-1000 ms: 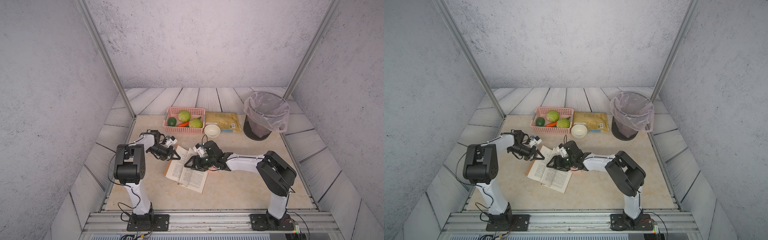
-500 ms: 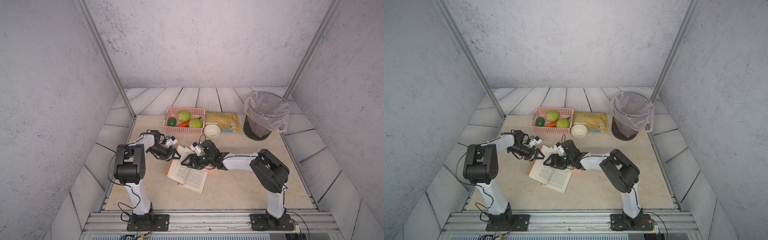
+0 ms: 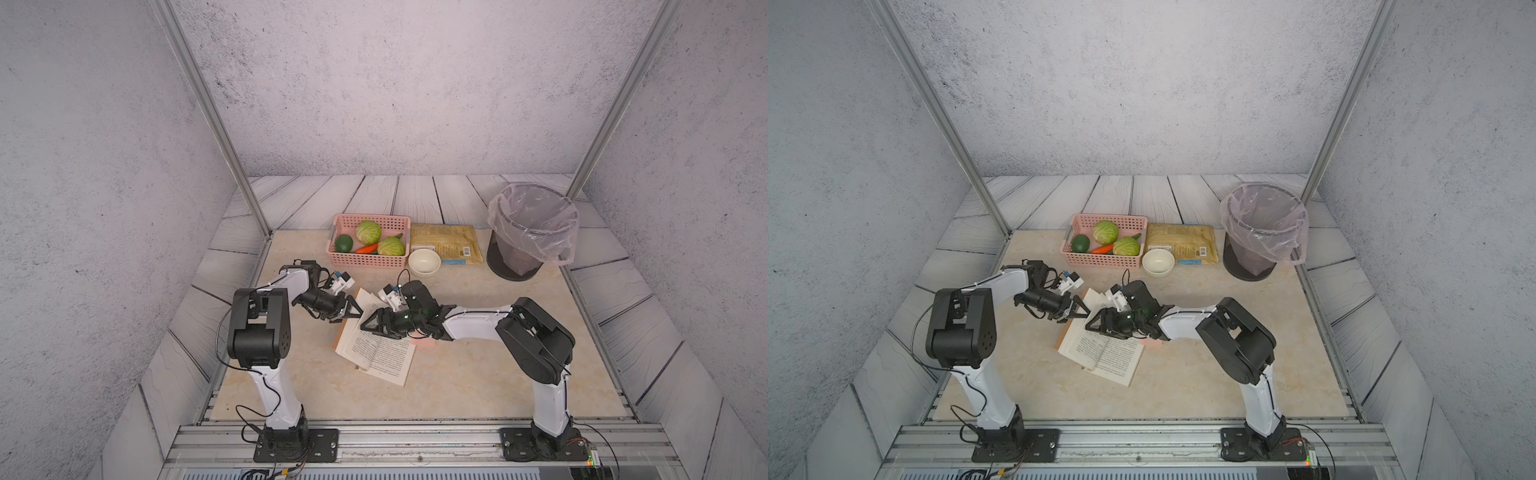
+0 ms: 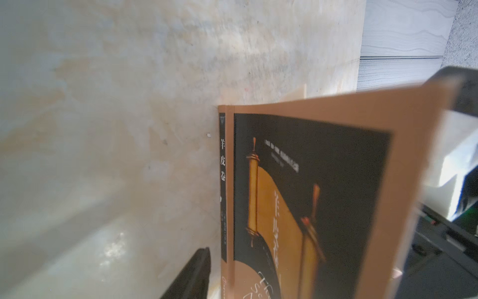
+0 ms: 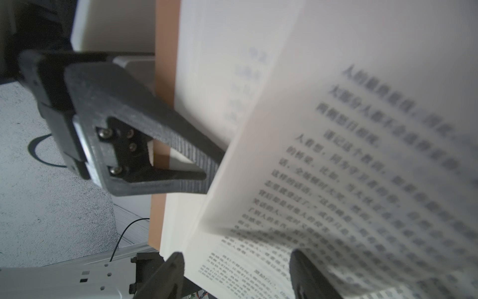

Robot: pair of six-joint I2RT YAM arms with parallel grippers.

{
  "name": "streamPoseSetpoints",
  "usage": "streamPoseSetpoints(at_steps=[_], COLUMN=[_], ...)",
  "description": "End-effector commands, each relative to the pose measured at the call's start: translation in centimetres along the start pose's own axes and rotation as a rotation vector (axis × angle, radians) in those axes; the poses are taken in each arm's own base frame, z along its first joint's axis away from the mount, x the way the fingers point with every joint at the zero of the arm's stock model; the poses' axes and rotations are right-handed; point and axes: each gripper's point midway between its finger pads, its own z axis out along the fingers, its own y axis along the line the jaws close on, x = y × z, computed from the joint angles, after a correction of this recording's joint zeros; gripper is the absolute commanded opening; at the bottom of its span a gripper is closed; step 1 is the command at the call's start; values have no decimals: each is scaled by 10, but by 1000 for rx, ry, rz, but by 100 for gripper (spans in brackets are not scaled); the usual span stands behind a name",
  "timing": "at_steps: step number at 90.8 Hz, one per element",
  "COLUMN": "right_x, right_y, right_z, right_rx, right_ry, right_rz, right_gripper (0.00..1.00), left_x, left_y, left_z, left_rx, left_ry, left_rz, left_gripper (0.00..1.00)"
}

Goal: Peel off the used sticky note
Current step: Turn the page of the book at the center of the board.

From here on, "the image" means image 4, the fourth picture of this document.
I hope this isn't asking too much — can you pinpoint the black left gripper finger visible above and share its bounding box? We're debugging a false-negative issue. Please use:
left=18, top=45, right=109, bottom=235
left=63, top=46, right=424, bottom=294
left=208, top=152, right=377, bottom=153
left=161, top=247, right=211, bottom=299

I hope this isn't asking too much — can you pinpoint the brown paperback book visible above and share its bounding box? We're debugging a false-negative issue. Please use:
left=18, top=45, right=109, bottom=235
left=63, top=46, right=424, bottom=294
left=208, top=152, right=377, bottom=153
left=218, top=78, right=461, bottom=299

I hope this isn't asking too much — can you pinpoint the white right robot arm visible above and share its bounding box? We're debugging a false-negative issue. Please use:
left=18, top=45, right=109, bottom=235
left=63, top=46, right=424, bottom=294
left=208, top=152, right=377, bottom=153
left=424, top=66, right=478, bottom=221

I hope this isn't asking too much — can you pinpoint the aluminium front rail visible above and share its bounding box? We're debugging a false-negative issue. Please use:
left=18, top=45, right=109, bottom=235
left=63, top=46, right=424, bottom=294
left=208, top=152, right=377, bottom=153
left=395, top=206, right=478, bottom=299

